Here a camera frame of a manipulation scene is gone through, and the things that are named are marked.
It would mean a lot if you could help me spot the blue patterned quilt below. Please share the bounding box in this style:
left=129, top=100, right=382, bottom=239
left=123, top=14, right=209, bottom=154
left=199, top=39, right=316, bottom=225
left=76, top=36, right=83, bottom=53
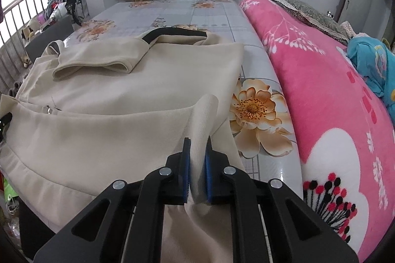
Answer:
left=347, top=36, right=394, bottom=122

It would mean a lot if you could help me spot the beige zip-up jacket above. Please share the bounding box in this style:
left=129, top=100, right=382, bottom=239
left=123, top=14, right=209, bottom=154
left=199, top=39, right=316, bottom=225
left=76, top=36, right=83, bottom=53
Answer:
left=1, top=28, right=244, bottom=262

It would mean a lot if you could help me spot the dark patterned blanket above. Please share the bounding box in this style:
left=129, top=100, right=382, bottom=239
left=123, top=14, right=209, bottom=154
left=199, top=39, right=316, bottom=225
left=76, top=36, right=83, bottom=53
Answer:
left=271, top=0, right=349, bottom=45

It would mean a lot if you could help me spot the metal window railing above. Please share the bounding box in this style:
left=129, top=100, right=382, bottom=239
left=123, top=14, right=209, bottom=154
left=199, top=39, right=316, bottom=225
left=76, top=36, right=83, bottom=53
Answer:
left=0, top=0, right=49, bottom=93

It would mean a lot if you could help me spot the pink floral fleece blanket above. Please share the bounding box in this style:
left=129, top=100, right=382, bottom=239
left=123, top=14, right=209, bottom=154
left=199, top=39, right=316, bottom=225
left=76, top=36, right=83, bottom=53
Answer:
left=240, top=0, right=394, bottom=262

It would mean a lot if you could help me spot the green shopping bag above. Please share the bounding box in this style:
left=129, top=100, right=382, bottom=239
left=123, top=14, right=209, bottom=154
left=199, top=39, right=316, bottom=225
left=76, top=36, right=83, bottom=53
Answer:
left=3, top=178, right=18, bottom=203

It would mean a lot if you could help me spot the dark grey storage box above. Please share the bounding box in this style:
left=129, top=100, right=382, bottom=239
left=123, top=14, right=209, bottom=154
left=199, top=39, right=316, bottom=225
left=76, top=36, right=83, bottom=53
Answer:
left=25, top=16, right=74, bottom=63

